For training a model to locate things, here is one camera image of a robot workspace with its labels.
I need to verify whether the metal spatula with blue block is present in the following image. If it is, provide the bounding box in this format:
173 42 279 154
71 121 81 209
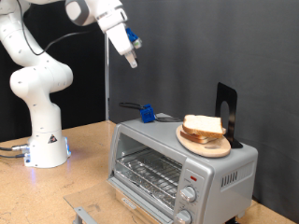
119 102 183 124

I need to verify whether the dark grey backdrop panel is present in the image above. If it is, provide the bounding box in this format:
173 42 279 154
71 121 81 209
108 0 299 223

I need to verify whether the grey base cable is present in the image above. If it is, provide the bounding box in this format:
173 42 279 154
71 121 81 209
0 152 27 160
0 143 31 152

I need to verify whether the white bread slice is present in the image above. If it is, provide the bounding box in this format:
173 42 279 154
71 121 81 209
179 130 219 145
182 114 227 139

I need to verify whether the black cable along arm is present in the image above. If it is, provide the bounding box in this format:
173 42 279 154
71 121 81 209
16 0 94 57

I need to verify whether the wire oven rack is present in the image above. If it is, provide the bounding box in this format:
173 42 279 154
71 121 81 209
115 147 183 209

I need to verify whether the black metal bookend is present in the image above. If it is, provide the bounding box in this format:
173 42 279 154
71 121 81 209
214 82 244 149

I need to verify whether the vertical metal pole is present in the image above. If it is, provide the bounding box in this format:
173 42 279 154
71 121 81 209
104 32 111 121

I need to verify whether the silver oven knob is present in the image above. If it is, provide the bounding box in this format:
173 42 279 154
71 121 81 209
175 209 193 224
179 185 198 203

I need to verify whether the round wooden plate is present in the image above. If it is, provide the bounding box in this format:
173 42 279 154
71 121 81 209
176 123 232 159

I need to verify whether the wrist camera on blue mount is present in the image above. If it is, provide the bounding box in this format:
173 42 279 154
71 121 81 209
125 27 143 49

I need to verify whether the glass oven door with handle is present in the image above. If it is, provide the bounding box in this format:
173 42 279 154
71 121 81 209
64 177 176 224

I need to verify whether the black backdrop curtain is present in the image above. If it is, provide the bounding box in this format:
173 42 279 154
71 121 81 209
0 0 107 143

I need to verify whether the silver toaster oven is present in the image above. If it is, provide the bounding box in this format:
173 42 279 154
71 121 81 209
107 112 260 224

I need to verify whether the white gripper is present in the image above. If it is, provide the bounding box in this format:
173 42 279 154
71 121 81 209
98 7 138 69

